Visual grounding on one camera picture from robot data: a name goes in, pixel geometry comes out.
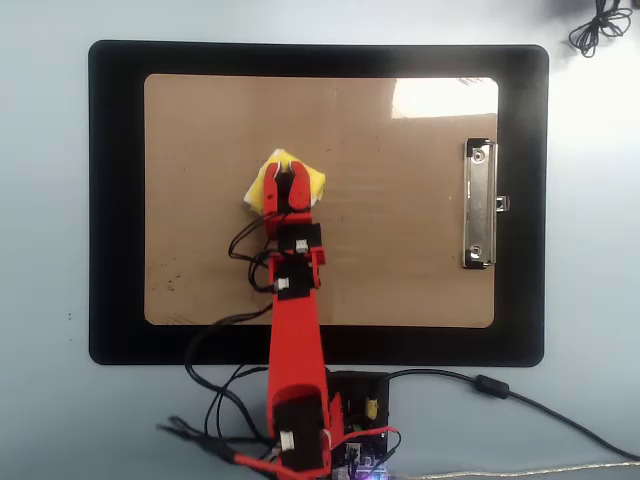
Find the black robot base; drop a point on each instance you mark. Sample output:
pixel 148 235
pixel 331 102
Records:
pixel 360 385

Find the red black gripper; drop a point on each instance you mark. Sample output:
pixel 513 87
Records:
pixel 300 236

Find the controller circuit board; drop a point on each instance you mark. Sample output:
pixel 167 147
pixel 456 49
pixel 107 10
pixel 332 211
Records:
pixel 367 430

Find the silver metal clipboard clip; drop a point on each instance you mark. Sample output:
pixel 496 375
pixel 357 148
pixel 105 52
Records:
pixel 477 210

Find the black rectangular mat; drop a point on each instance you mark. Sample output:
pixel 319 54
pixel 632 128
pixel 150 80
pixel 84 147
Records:
pixel 117 200

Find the brown glossy clipboard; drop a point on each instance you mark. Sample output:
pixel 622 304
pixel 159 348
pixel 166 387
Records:
pixel 400 200

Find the yellow white sponge with knob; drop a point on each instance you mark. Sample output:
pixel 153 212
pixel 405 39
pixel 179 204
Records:
pixel 255 190

